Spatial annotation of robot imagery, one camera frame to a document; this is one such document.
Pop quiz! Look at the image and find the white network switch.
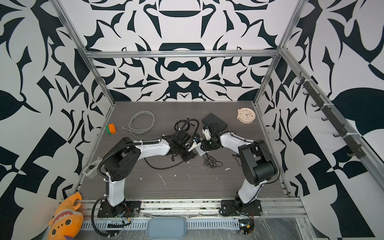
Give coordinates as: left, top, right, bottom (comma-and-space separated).
193, 143, 209, 157

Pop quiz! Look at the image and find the black power adapter with cable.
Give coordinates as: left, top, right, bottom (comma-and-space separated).
203, 153, 223, 169

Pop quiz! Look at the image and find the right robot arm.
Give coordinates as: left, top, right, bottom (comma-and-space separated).
200, 124, 280, 205

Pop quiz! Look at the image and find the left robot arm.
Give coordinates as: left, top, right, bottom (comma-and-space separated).
97, 130, 201, 207

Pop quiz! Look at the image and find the orange green toy block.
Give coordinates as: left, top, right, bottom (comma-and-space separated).
106, 124, 117, 135

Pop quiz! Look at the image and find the grey blue cushion pad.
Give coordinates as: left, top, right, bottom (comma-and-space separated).
146, 217, 187, 240

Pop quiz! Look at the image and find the orange plush fish toy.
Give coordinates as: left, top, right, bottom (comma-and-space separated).
47, 192, 84, 240

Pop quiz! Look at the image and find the black flat switch box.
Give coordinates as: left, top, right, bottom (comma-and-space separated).
202, 113, 228, 133

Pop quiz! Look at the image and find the small black coiled cable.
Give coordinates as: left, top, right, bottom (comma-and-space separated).
174, 116, 197, 133

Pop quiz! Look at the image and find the grey coiled ethernet cable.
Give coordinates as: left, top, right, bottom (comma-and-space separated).
122, 110, 157, 136

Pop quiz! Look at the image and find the black wall hook rail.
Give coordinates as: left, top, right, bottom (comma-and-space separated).
296, 71, 366, 159

